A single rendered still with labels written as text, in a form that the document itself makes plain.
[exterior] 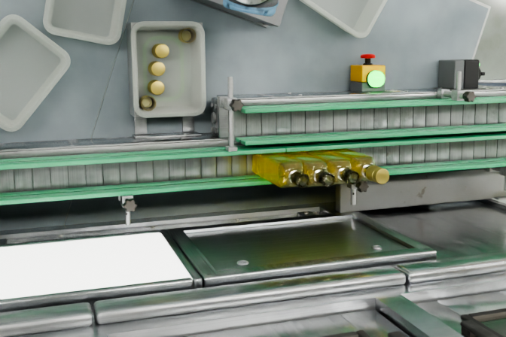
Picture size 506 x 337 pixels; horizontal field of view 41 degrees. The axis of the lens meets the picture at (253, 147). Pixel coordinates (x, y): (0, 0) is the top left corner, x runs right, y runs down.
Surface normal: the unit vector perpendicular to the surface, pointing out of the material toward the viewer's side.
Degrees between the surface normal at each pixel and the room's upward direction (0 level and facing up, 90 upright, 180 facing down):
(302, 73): 0
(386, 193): 0
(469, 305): 90
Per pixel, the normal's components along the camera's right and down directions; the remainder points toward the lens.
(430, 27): 0.31, 0.14
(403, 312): -0.01, -0.99
